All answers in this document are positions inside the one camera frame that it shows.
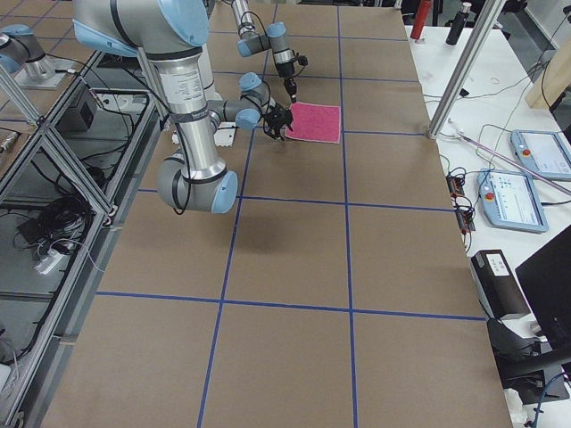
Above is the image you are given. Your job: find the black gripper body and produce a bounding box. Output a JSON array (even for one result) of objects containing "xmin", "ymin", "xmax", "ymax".
[
  {"xmin": 277, "ymin": 62, "xmax": 297, "ymax": 92},
  {"xmin": 263, "ymin": 104, "xmax": 290, "ymax": 127}
]

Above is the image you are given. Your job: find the pink towel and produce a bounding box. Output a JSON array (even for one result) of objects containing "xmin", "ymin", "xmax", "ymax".
[{"xmin": 285, "ymin": 102, "xmax": 341, "ymax": 144}]

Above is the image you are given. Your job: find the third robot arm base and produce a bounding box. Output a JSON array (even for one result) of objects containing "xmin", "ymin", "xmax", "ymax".
[{"xmin": 1, "ymin": 24, "xmax": 75, "ymax": 90}]

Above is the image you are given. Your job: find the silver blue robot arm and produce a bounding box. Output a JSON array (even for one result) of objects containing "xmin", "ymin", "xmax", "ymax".
[
  {"xmin": 230, "ymin": 0, "xmax": 307, "ymax": 103},
  {"xmin": 73, "ymin": 1, "xmax": 294, "ymax": 214}
]

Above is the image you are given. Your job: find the red bottle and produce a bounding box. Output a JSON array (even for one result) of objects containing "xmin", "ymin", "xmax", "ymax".
[{"xmin": 410, "ymin": 0, "xmax": 433, "ymax": 40}]

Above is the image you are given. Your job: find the black bottle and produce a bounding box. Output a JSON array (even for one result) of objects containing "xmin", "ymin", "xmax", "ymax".
[{"xmin": 445, "ymin": 2, "xmax": 471, "ymax": 45}]

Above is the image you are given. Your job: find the near blue teach pendant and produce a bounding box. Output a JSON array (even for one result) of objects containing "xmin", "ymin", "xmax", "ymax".
[{"xmin": 476, "ymin": 169, "xmax": 549, "ymax": 234}]

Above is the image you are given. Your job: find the blue teach pendant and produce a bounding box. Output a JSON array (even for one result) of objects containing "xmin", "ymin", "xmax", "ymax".
[
  {"xmin": 510, "ymin": 129, "xmax": 570, "ymax": 181},
  {"xmin": 476, "ymin": 169, "xmax": 549, "ymax": 234}
]

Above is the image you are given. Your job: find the far blue teach pendant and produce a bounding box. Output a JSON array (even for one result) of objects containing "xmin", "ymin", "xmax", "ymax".
[{"xmin": 510, "ymin": 129, "xmax": 570, "ymax": 181}]

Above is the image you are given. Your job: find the white power strip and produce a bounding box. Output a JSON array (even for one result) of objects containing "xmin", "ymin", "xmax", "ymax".
[{"xmin": 35, "ymin": 249, "xmax": 64, "ymax": 276}]

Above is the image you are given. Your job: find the black box with label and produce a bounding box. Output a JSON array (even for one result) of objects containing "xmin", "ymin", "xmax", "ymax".
[{"xmin": 470, "ymin": 249, "xmax": 531, "ymax": 320}]

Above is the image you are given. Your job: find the black monitor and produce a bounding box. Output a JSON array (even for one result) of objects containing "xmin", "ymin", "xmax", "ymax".
[{"xmin": 516, "ymin": 226, "xmax": 570, "ymax": 347}]

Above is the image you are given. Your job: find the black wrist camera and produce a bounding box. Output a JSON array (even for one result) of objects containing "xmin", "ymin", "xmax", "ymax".
[
  {"xmin": 262, "ymin": 121, "xmax": 285, "ymax": 141},
  {"xmin": 295, "ymin": 54, "xmax": 309, "ymax": 67}
]

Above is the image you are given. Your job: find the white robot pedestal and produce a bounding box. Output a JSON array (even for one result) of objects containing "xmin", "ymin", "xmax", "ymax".
[{"xmin": 160, "ymin": 1, "xmax": 233, "ymax": 163}]

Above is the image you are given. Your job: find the aluminium frame post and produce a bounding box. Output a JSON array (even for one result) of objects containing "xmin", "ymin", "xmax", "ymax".
[{"xmin": 426, "ymin": 0, "xmax": 506, "ymax": 140}]

